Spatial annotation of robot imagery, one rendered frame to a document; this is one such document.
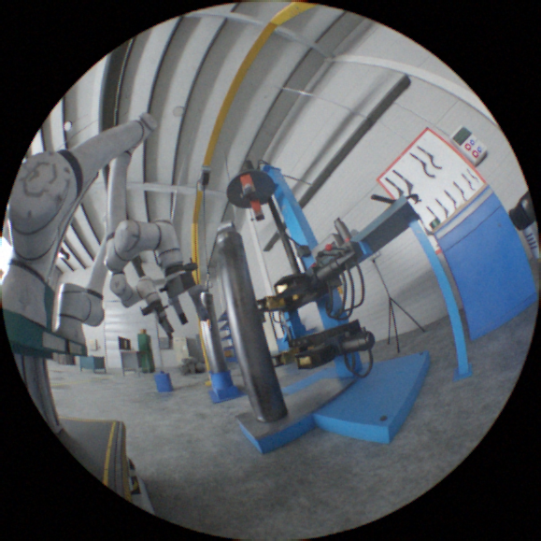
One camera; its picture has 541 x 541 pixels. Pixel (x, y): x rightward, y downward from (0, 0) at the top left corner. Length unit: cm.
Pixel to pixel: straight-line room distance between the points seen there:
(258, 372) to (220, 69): 694
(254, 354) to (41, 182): 107
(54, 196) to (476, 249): 187
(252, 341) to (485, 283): 170
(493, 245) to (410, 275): 160
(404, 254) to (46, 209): 301
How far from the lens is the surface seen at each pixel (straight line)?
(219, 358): 228
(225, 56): 668
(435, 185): 289
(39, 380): 94
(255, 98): 658
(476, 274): 154
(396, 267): 281
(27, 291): 52
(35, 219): 39
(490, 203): 165
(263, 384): 102
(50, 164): 44
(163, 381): 341
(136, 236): 48
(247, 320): 100
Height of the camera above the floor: 66
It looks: 23 degrees up
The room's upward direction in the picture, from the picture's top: 16 degrees counter-clockwise
